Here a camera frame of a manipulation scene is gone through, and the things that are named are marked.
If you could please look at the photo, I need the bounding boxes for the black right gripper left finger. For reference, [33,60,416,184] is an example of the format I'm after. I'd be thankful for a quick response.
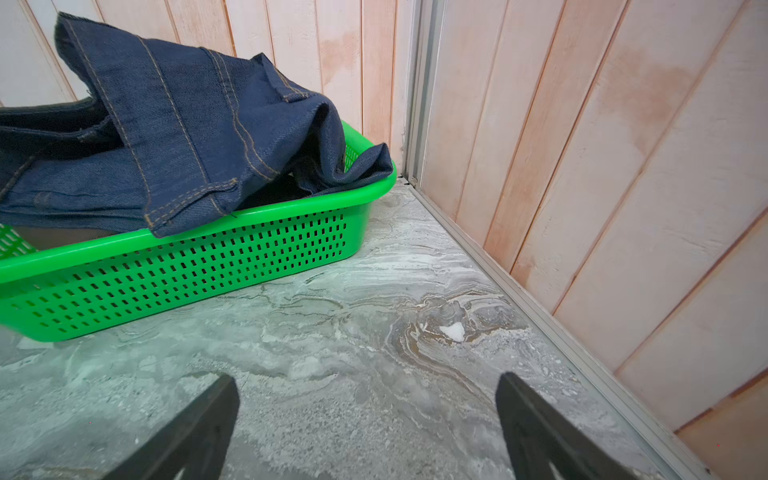
[105,375,240,479]

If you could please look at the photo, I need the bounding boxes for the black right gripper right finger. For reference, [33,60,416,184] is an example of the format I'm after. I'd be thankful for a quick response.
[495,372,634,479]

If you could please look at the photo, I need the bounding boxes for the green perforated plastic basket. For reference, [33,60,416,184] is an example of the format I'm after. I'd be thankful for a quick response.
[0,119,398,343]

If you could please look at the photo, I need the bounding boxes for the dark blue denim jeans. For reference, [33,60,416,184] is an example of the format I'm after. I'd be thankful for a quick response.
[1,13,394,238]

